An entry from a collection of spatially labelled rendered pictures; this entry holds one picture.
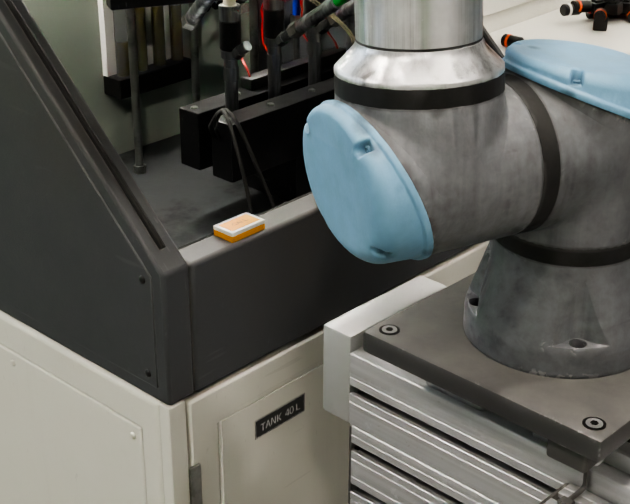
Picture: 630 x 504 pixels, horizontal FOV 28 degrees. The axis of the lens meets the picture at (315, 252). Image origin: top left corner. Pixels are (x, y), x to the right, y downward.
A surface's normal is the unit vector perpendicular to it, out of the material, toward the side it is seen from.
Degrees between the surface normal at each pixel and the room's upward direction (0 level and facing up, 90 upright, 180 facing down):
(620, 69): 8
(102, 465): 90
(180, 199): 0
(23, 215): 90
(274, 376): 90
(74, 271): 90
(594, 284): 75
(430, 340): 0
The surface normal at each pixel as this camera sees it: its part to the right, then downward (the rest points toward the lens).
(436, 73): 0.10, -0.39
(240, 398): 0.73, 0.30
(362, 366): -0.69, 0.32
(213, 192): 0.00, -0.90
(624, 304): 0.50, 0.09
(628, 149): 0.45, 0.40
